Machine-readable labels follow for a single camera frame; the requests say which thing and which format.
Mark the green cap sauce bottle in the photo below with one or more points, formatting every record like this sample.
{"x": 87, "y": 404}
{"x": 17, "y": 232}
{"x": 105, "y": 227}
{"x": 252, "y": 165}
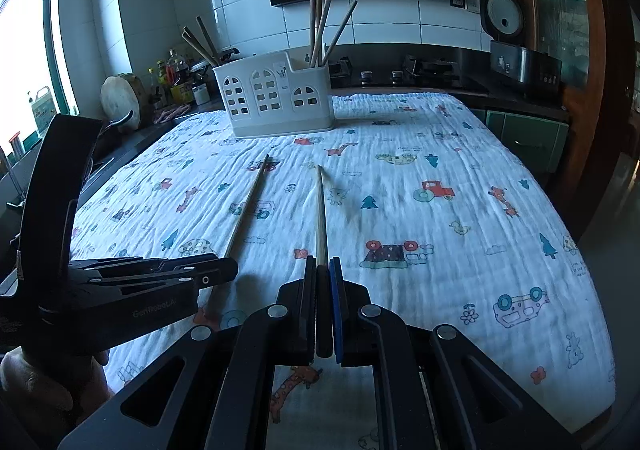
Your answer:
{"x": 162, "y": 76}

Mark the wooden glass door cabinet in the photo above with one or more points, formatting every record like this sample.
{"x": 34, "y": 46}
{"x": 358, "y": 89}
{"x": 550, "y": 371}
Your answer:
{"x": 575, "y": 30}

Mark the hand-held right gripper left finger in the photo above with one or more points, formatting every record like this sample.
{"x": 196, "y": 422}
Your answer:
{"x": 307, "y": 320}

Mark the steel pot with lid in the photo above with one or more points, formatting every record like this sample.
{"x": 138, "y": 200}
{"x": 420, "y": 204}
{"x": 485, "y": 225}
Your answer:
{"x": 197, "y": 71}

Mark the green cabinet door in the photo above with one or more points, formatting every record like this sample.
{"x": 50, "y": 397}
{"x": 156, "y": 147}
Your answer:
{"x": 530, "y": 140}

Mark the person's left hand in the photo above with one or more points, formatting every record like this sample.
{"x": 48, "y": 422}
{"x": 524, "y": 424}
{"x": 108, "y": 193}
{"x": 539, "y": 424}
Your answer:
{"x": 45, "y": 380}

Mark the small white jar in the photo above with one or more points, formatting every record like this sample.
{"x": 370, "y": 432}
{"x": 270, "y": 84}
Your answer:
{"x": 200, "y": 94}

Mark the window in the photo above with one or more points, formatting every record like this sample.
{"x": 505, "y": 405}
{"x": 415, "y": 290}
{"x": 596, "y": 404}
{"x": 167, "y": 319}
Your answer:
{"x": 25, "y": 30}

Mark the round wooden cutting board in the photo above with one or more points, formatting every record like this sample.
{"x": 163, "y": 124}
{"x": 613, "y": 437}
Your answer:
{"x": 121, "y": 100}

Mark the large cooking oil bottle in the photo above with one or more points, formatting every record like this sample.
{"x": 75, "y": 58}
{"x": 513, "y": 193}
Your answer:
{"x": 180, "y": 85}

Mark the black gas stove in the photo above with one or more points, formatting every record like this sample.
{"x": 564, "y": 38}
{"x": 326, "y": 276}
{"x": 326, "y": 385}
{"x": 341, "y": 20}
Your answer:
{"x": 425, "y": 73}

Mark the black rice cooker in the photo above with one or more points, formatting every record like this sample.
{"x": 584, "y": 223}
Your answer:
{"x": 520, "y": 65}

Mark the yellow cap sauce bottle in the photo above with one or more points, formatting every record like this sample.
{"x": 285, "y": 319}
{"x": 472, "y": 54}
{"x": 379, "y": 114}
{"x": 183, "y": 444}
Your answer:
{"x": 152, "y": 90}

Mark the white cartoon printed cloth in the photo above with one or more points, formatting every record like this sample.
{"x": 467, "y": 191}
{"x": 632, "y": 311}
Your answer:
{"x": 425, "y": 240}

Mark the white plastic utensil holder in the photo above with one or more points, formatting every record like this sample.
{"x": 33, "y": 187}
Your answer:
{"x": 280, "y": 115}

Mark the wall socket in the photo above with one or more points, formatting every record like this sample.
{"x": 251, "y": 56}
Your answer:
{"x": 464, "y": 0}

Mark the pink rag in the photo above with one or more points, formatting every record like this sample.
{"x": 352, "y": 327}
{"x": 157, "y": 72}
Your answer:
{"x": 170, "y": 114}

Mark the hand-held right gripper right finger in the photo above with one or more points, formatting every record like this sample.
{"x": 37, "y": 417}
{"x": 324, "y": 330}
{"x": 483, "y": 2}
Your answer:
{"x": 339, "y": 325}

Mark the white detergent jug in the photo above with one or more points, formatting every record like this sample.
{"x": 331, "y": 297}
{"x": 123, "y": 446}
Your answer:
{"x": 42, "y": 110}

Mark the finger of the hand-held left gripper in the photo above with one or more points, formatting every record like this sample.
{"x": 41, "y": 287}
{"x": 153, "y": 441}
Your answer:
{"x": 130, "y": 266}
{"x": 215, "y": 272}

